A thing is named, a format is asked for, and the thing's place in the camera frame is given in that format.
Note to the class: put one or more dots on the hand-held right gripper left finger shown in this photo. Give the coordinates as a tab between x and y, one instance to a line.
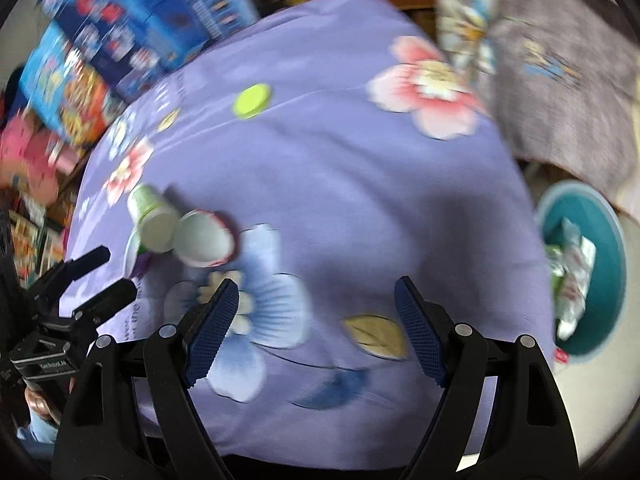
212	330

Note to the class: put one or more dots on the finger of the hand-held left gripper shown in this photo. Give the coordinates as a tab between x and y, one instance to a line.
107	300
85	262

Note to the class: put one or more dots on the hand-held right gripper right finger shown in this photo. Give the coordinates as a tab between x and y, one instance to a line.
420	332

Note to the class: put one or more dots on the green white paper cup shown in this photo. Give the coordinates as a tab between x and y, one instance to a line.
150	217

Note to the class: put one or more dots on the red white paper cup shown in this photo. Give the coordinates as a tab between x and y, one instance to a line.
202	240

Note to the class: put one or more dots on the silver packet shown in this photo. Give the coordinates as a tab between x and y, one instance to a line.
570	280

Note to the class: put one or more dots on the blue plastic bin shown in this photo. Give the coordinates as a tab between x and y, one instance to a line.
607	260

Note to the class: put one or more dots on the green bottle cap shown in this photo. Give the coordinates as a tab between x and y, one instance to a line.
252	101

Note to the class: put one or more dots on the person's left forearm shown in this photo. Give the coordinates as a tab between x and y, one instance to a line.
37	430

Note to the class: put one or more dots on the person's left hand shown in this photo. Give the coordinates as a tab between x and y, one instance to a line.
42	402

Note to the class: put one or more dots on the pink toy box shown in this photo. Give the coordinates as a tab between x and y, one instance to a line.
30	160

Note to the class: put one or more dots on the purple floral tablecloth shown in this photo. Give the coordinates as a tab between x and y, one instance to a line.
325	185

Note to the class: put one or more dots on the dark blue toy box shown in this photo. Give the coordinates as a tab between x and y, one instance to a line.
150	15

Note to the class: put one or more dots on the grey floral cloth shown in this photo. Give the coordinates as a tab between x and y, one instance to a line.
550	110

